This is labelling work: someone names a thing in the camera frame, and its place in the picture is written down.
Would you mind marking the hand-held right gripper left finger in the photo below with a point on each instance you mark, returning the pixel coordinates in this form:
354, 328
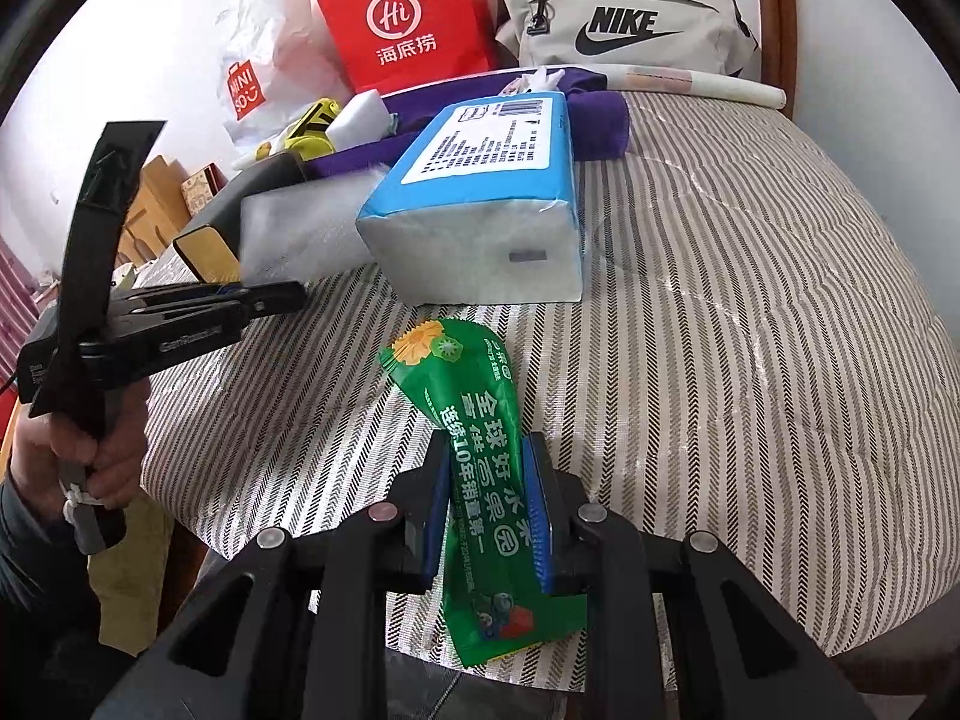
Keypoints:
435, 510

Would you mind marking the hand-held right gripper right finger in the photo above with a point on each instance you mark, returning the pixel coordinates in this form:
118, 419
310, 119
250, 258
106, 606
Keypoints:
536, 510

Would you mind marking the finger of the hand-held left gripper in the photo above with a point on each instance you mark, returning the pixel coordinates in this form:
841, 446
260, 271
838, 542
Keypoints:
225, 294
180, 313

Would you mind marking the dark green tin box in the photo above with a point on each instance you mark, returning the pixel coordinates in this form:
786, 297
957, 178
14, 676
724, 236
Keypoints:
225, 225

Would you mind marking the green fruit packet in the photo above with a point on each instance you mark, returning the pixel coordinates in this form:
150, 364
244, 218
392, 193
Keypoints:
465, 420

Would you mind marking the yellow black item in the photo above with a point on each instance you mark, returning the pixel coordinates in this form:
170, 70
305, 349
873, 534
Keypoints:
311, 127

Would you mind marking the white box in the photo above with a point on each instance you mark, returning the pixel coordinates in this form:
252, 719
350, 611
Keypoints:
364, 116

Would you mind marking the blue tissue pack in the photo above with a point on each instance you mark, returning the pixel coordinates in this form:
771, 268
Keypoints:
480, 195

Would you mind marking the white tissue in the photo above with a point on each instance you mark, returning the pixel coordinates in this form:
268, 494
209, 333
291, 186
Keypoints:
536, 79

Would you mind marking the person's left hand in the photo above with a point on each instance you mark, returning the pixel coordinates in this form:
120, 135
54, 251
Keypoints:
105, 457

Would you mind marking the wooden headboard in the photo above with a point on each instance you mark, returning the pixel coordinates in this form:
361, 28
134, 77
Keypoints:
150, 202

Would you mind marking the pink striped cloth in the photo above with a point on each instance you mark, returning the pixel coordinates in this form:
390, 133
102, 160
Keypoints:
19, 300

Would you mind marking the white plastic shopping bag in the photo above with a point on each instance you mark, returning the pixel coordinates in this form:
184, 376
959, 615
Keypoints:
262, 52

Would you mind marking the red paper bag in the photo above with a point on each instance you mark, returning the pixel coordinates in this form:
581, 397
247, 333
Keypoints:
409, 15

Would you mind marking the purple towel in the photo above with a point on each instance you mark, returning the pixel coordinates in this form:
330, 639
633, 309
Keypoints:
600, 112

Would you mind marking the rolled paper poster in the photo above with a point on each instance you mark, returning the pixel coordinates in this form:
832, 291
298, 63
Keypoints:
705, 82

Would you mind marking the grey waist bag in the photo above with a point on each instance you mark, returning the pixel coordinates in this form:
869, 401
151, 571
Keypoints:
622, 22

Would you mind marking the brown wooden door frame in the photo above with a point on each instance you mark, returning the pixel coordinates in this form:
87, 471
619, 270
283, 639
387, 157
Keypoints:
780, 0

